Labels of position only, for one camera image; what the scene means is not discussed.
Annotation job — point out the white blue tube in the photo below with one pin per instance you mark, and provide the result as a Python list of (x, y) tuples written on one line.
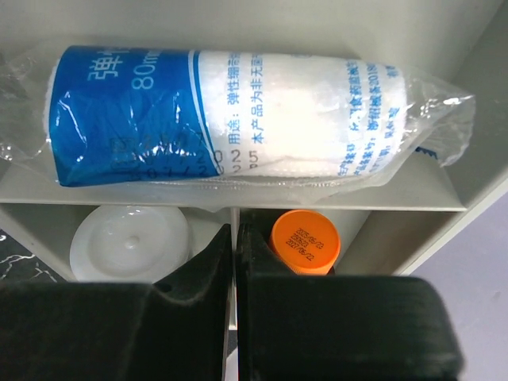
[(242, 126)]

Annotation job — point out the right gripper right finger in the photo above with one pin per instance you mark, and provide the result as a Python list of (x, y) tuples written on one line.
[(337, 327)]

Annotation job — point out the brown bottle orange cap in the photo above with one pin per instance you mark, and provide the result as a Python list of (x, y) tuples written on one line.
[(306, 241)]

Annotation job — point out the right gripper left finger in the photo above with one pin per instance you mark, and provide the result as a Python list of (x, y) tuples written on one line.
[(171, 330)]

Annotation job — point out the clear bottle white cap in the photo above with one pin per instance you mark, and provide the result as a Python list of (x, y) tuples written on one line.
[(130, 244)]

